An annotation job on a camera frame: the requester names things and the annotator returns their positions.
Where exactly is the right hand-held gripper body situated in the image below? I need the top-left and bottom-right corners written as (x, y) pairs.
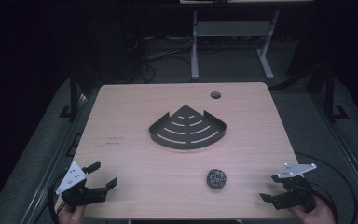
top-left (269, 162), bottom-right (318, 214)

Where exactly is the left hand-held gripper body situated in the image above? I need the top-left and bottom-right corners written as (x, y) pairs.
top-left (55, 161), bottom-right (108, 214)

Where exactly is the steel wool scrubber ball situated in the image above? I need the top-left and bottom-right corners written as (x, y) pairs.
top-left (206, 168), bottom-right (227, 190)

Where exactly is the black metal corner shelf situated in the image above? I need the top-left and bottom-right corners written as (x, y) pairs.
top-left (148, 105), bottom-right (227, 150)

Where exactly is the person's right hand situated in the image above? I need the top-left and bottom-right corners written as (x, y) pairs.
top-left (288, 198), bottom-right (337, 224)

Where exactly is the person's left hand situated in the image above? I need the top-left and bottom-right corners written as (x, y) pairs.
top-left (57, 203), bottom-right (87, 224)

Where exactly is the aluminium frame rail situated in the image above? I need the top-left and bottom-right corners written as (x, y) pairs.
top-left (18, 92), bottom-right (90, 224)
top-left (310, 92), bottom-right (358, 216)

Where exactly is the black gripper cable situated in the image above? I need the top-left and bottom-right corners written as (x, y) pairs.
top-left (48, 174), bottom-right (65, 224)
top-left (293, 150), bottom-right (358, 224)

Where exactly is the black upright frame post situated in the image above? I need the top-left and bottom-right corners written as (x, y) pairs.
top-left (323, 66), bottom-right (351, 123)
top-left (59, 69), bottom-right (82, 120)

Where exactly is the bundle of floor cables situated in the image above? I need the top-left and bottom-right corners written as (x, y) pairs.
top-left (117, 33), bottom-right (194, 85)

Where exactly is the grey metal stand frame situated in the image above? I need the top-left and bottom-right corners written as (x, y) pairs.
top-left (190, 8), bottom-right (282, 81)

